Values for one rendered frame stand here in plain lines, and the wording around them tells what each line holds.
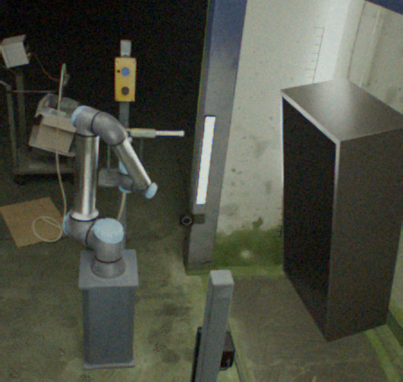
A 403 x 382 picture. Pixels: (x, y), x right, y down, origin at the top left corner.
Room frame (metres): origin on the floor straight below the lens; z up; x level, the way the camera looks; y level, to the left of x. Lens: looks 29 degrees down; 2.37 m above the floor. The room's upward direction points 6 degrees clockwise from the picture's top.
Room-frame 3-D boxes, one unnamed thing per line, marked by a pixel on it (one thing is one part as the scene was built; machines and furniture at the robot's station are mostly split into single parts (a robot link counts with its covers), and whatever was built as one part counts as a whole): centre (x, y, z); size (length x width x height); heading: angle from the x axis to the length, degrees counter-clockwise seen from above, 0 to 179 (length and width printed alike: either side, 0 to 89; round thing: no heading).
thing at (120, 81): (2.88, 0.51, 1.42); 0.12 x 0.06 x 0.26; 102
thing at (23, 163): (4.09, 1.49, 0.64); 0.73 x 0.50 x 1.27; 104
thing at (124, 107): (2.94, 0.53, 0.82); 0.06 x 0.06 x 1.64; 12
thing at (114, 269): (2.05, 0.44, 0.69); 0.19 x 0.19 x 0.10
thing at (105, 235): (2.06, 0.44, 0.83); 0.17 x 0.15 x 0.18; 62
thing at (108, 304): (2.05, 0.44, 0.32); 0.31 x 0.31 x 0.64; 12
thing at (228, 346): (0.92, -0.09, 1.35); 0.09 x 0.07 x 0.07; 102
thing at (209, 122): (2.81, -0.03, 0.96); 0.06 x 0.02 x 0.63; 102
